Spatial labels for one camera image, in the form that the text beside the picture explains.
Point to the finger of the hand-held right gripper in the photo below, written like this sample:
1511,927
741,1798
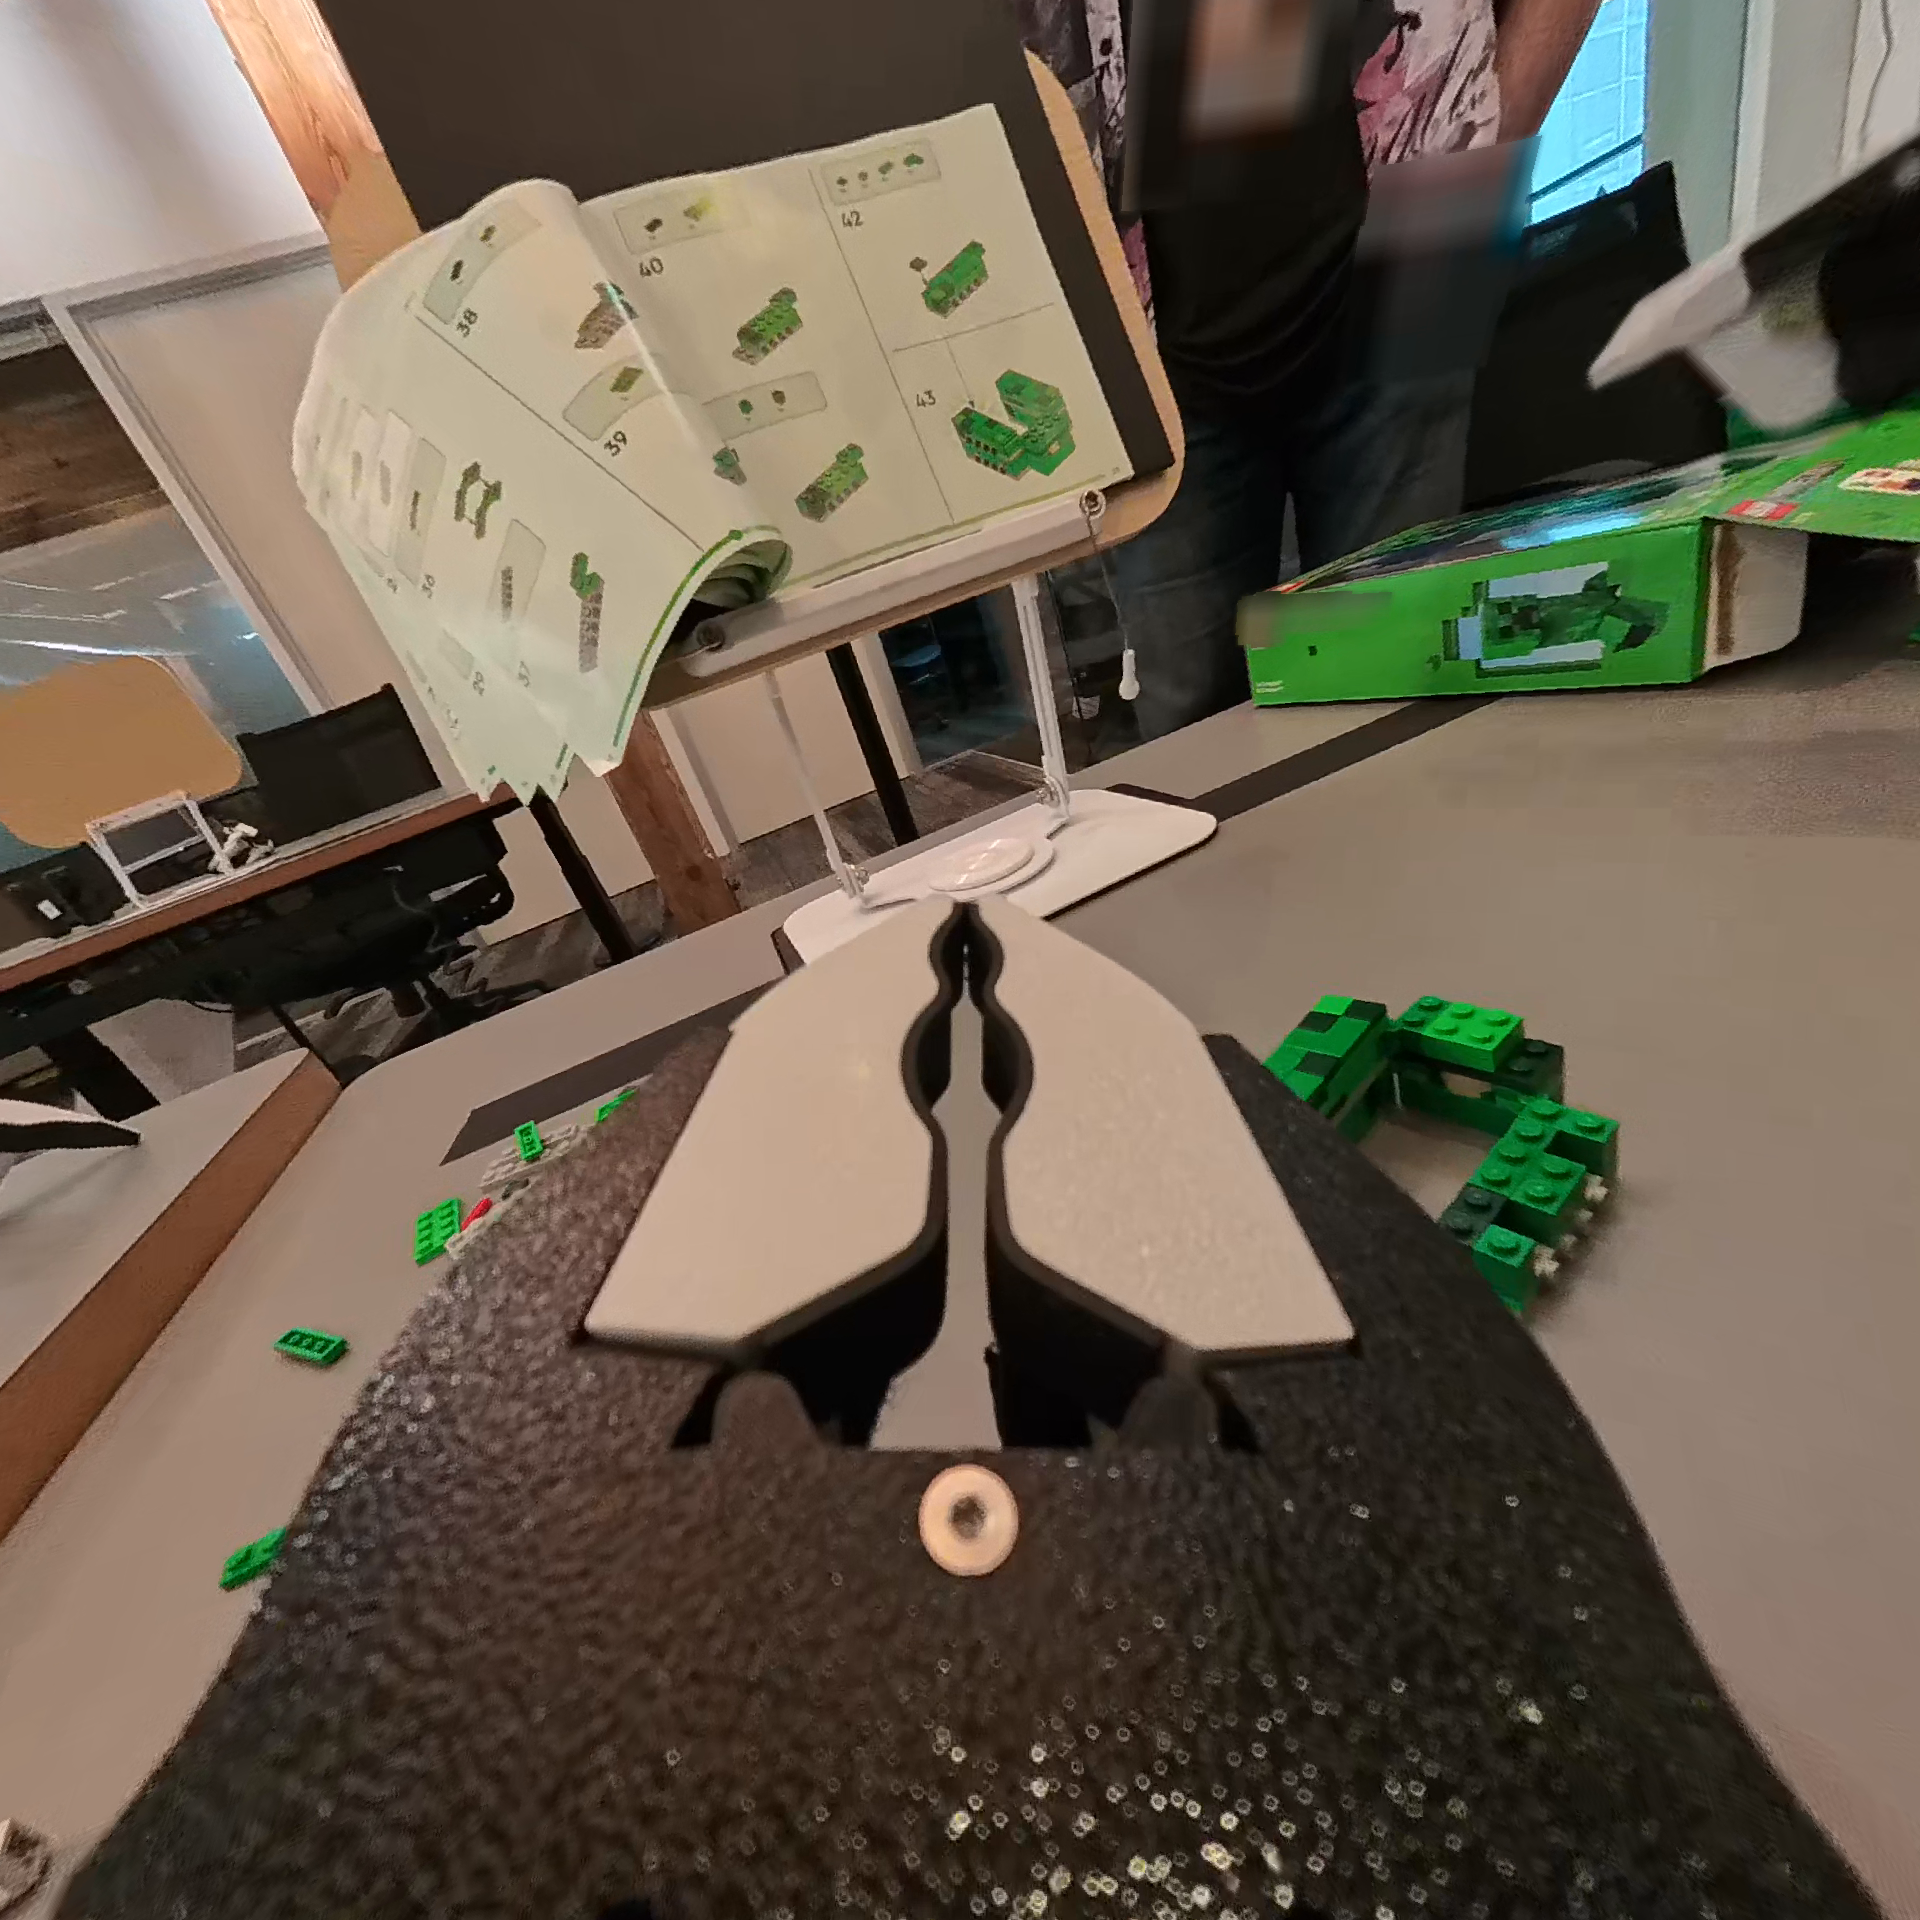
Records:
1708,324

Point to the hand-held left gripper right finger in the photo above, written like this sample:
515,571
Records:
1162,1186

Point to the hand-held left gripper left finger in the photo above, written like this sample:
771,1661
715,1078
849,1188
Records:
783,1186

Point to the green brick u-shaped model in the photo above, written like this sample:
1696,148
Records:
1515,1123

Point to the grey desk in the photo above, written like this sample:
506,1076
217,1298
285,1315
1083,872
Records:
1649,900

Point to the background office desk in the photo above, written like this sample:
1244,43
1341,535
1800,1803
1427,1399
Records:
303,887

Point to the wood edged adjacent desk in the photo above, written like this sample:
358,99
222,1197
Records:
88,1275

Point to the scattered loose toy bricks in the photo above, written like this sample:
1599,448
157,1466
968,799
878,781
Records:
524,1152

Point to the green toy brick box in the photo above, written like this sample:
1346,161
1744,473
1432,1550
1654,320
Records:
1574,682

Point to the small green flat plate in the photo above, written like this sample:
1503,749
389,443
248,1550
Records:
310,1347

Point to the black computer monitor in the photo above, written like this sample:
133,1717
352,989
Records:
343,766

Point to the long green flat plate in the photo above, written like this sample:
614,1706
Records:
253,1558

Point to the brick instruction booklet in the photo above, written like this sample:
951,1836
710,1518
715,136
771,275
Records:
841,344

